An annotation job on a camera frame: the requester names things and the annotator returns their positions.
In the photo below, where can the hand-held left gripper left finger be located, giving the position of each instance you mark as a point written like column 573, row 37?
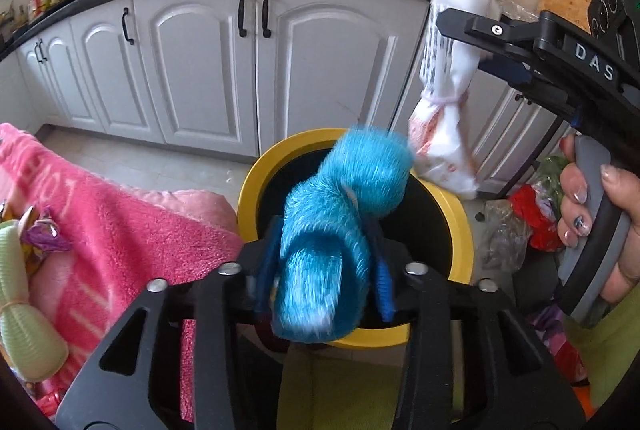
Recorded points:
column 264, row 267

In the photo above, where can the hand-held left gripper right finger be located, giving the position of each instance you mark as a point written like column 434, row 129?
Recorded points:
column 382, row 282

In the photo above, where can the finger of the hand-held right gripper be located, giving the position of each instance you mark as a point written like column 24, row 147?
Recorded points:
column 520, row 72
column 495, row 31

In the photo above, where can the white plastic bag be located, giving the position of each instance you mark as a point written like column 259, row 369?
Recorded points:
column 452, row 40

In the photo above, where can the blue fuzzy slipper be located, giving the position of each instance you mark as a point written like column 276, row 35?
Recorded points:
column 325, row 230

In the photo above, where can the yellow rimmed waste bin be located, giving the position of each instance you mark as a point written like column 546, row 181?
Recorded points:
column 450, row 230

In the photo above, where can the person's right hand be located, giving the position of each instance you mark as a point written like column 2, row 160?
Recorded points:
column 625, row 197

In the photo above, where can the clear bag on countertop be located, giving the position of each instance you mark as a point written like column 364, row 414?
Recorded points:
column 517, row 12

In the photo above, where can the cork board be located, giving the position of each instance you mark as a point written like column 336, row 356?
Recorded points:
column 562, row 2

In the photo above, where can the yellow-green cloth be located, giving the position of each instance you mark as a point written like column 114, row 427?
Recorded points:
column 345, row 395

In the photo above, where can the clear plastic bag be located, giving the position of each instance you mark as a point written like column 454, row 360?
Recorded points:
column 502, row 235

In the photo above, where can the red plastic bag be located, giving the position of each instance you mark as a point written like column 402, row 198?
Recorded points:
column 535, row 215

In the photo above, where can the pink printed blanket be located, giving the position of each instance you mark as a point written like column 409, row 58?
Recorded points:
column 125, row 230

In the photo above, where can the colourful patterned cloth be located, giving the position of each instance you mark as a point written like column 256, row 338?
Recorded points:
column 560, row 345

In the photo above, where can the white kitchen base cabinet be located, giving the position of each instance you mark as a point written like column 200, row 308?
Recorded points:
column 200, row 60

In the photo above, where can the purple foil wrapper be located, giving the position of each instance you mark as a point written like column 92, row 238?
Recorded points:
column 42, row 230

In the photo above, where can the group of condiment bottles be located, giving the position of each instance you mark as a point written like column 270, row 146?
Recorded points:
column 37, row 5

